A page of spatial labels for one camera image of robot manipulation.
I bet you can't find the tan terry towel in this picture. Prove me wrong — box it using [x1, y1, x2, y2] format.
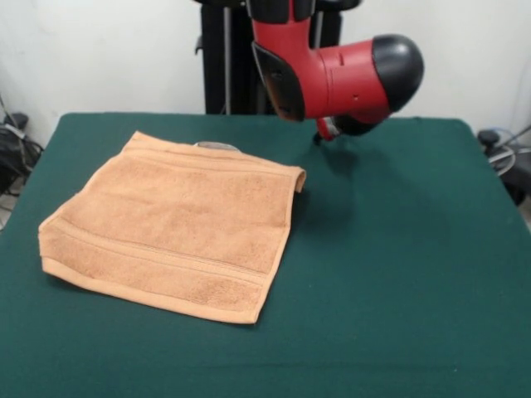
[37, 130, 308, 324]

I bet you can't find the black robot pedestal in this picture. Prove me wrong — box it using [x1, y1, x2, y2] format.
[193, 0, 362, 117]

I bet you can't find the dark green table cloth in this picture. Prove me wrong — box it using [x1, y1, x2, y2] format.
[0, 112, 531, 398]

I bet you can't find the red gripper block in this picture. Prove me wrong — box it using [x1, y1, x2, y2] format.
[312, 117, 343, 147]

